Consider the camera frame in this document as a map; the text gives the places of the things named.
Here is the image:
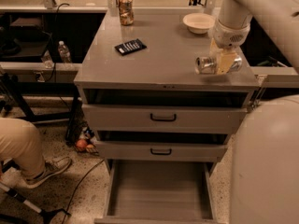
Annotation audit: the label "grey drawer cabinet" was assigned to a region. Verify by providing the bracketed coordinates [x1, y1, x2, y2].
[74, 8, 262, 224]

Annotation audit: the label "black table frame leg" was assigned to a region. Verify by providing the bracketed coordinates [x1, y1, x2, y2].
[0, 73, 80, 124]

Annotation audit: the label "crushed golden can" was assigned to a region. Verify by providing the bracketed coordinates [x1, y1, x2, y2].
[119, 0, 134, 26]

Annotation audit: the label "grey sneaker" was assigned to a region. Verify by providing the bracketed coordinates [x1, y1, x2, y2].
[24, 157, 72, 189]

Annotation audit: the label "top grey drawer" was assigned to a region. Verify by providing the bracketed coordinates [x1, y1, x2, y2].
[82, 105, 246, 134]

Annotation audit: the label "basket of toy fruit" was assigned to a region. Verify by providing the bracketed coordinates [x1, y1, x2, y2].
[75, 127, 98, 155]

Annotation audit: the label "clear water bottle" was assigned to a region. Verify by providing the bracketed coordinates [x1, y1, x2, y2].
[58, 41, 72, 63]

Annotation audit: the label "black floor cable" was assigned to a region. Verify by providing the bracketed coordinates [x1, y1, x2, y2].
[60, 159, 106, 224]

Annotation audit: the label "white paper bowl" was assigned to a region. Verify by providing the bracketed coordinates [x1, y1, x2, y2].
[183, 13, 215, 35]

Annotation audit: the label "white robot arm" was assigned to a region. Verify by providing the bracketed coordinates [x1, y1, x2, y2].
[213, 0, 299, 224]

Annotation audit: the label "middle grey drawer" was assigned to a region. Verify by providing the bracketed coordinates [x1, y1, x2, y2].
[95, 141, 227, 162]

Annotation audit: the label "person leg beige trousers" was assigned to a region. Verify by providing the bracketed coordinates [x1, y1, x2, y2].
[0, 118, 45, 179]

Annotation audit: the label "black snack packet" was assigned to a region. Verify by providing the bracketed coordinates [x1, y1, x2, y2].
[114, 39, 147, 56]

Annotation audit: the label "black white stand leg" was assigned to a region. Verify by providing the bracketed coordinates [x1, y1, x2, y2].
[0, 182, 71, 224]

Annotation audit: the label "silver redbull can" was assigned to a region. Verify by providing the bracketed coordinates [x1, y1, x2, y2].
[195, 55, 242, 75]

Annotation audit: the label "bottom grey open drawer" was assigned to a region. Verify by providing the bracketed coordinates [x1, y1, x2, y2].
[94, 161, 219, 224]

